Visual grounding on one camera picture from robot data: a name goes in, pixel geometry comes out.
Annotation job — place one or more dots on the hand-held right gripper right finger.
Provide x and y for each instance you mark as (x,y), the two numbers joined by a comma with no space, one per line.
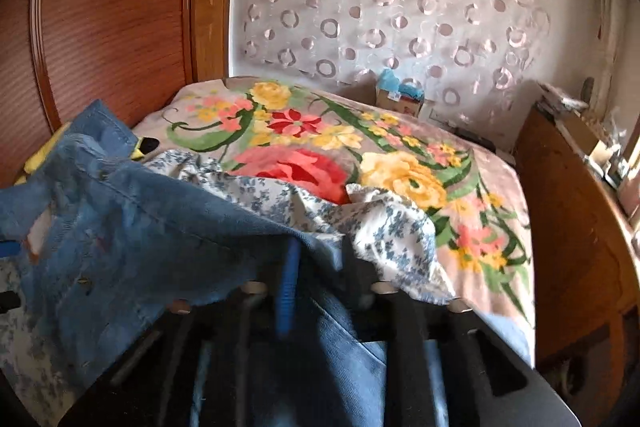
(405,332)

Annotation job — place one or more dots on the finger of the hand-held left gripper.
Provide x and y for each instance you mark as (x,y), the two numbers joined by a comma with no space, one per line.
(10,250)

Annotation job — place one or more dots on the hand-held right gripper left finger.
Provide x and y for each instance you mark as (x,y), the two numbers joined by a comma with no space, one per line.
(288,292)

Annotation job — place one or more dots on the blue denim pants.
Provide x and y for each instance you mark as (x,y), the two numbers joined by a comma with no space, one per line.
(150,217)

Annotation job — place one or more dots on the white blue floral bedsheet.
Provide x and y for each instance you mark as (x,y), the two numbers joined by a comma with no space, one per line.
(390,227)

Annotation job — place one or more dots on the colourful floral blanket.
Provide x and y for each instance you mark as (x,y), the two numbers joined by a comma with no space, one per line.
(400,167)

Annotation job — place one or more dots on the wooden dresser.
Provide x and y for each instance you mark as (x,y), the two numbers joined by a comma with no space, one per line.
(565,232)

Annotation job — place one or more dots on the small cardboard box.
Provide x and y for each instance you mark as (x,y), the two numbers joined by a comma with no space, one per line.
(397,103)

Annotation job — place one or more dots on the wooden headboard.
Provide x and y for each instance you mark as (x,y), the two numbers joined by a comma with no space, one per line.
(110,7)

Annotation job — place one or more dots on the pile of papers and boxes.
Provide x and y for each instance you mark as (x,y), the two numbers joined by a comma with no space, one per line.
(585,132)

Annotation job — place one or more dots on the white circle-patterned curtain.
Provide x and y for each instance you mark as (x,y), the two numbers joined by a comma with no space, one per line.
(400,7)

